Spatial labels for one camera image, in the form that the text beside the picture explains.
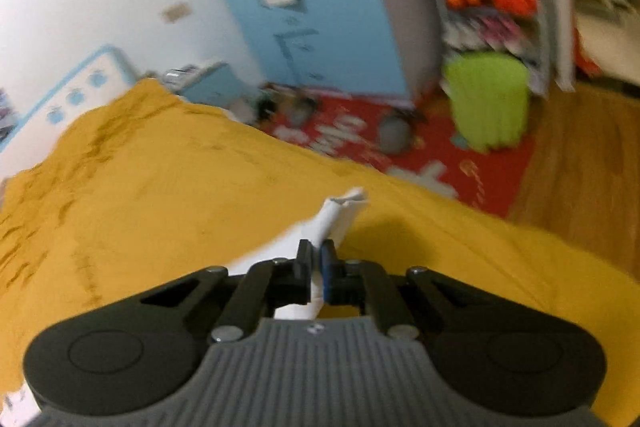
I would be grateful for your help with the beige wall switch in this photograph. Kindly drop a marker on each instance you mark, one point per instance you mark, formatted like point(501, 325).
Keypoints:
point(176, 13)

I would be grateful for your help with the blue wardrobe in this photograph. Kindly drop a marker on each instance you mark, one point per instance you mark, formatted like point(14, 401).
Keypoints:
point(345, 7)

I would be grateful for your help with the green ribbed bin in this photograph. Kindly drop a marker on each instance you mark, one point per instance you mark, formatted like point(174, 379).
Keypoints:
point(487, 102)

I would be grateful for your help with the red play mat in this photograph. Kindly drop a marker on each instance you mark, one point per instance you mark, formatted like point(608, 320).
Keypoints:
point(450, 157)

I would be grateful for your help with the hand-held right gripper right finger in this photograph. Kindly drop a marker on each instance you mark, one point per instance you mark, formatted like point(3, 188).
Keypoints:
point(327, 259)

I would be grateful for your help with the white garment with blue stripe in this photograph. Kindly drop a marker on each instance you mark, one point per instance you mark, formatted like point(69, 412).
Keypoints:
point(335, 217)

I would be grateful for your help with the yellow blanket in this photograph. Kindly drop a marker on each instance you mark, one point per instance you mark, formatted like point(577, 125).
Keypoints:
point(175, 187)

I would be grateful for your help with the white and blue headboard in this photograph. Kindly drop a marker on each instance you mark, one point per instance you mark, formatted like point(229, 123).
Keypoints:
point(95, 79)

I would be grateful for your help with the blue nightstand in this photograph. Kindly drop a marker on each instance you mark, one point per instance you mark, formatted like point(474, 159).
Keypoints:
point(215, 87)

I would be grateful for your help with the items on nightstand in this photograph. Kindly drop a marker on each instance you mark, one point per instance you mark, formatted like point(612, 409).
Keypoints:
point(180, 73)

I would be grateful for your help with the grey round object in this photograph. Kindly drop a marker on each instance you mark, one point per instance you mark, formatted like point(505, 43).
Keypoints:
point(301, 112)
point(395, 134)

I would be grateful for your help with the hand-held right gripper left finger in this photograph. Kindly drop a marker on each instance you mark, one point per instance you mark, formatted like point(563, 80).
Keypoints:
point(305, 257)

